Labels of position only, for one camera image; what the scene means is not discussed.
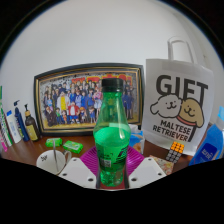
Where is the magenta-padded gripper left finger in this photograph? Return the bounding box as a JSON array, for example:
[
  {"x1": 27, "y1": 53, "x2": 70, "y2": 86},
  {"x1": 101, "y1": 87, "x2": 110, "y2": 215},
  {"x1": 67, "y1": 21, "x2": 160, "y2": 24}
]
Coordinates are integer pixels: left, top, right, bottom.
[{"x1": 58, "y1": 145, "x2": 101, "y2": 190}]

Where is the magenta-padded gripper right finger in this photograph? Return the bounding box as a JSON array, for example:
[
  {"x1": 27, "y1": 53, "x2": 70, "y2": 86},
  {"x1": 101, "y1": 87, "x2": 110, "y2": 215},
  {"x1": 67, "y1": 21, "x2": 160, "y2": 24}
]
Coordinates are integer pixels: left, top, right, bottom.
[{"x1": 123, "y1": 145, "x2": 167, "y2": 190}]

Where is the green plastic drink bottle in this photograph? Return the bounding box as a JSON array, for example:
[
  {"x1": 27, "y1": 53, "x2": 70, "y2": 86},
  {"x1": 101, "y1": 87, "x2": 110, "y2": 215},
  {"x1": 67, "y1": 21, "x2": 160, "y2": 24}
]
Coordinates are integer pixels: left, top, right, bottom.
[{"x1": 92, "y1": 77, "x2": 132, "y2": 188}]

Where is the white stirrer stick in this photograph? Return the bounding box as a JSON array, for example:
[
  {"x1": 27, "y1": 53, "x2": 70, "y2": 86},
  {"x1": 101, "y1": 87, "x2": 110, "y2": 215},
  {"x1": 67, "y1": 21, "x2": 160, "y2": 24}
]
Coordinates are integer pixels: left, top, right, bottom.
[{"x1": 52, "y1": 139, "x2": 60, "y2": 173}]

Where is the puzzle cube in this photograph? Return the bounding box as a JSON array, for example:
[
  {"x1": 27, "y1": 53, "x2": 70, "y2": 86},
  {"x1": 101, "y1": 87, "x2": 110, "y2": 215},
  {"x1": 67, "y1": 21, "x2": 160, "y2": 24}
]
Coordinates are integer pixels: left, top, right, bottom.
[{"x1": 165, "y1": 141, "x2": 185, "y2": 164}]

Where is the patterned paper cup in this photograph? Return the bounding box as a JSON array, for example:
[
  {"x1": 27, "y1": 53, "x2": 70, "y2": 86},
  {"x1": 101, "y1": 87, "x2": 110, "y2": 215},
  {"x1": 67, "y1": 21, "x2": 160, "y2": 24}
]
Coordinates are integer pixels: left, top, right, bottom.
[{"x1": 35, "y1": 149, "x2": 73, "y2": 176}]

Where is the blue tissue pack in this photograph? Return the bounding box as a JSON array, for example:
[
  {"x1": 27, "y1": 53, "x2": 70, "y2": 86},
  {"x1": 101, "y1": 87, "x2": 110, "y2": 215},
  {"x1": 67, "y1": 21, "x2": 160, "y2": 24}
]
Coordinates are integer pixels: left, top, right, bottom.
[{"x1": 129, "y1": 124, "x2": 146, "y2": 154}]

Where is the flat round red coaster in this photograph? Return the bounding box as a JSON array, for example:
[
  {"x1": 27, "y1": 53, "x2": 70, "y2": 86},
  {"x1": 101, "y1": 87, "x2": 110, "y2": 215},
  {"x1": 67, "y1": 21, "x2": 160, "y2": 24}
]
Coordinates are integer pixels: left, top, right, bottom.
[{"x1": 99, "y1": 181, "x2": 130, "y2": 191}]

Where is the brown pump bottle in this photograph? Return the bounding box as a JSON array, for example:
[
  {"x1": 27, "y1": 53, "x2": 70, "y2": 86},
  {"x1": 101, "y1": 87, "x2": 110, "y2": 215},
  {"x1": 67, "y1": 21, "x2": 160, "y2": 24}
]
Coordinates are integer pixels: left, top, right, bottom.
[{"x1": 23, "y1": 103, "x2": 42, "y2": 142}]

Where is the blue mouthwash bottle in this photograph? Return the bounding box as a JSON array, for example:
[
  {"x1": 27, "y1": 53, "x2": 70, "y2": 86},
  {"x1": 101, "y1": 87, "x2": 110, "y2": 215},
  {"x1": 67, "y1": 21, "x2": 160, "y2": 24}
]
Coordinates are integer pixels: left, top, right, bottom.
[{"x1": 188, "y1": 106, "x2": 224, "y2": 167}]

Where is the white printed gift bag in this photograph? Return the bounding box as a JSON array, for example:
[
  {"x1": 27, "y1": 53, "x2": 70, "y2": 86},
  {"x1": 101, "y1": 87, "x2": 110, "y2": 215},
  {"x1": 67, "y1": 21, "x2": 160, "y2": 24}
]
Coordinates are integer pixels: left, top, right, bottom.
[{"x1": 141, "y1": 35, "x2": 216, "y2": 157}]

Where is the framed cartoon group picture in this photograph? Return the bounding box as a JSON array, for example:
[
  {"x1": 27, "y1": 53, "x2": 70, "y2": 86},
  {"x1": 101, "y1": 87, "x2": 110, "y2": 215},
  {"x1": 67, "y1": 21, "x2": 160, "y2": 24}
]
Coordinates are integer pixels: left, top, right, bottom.
[{"x1": 33, "y1": 62, "x2": 145, "y2": 136}]

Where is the blue pump bottle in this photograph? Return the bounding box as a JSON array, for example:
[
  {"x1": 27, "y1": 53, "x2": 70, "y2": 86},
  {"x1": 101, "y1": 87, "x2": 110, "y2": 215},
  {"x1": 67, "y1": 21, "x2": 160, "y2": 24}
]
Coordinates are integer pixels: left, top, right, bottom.
[{"x1": 13, "y1": 99, "x2": 30, "y2": 143}]

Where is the white bottle with blue cap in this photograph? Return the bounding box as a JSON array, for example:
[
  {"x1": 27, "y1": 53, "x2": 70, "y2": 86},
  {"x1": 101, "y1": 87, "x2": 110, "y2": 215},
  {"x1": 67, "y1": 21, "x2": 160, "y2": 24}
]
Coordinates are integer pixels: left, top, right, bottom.
[{"x1": 5, "y1": 109, "x2": 23, "y2": 144}]

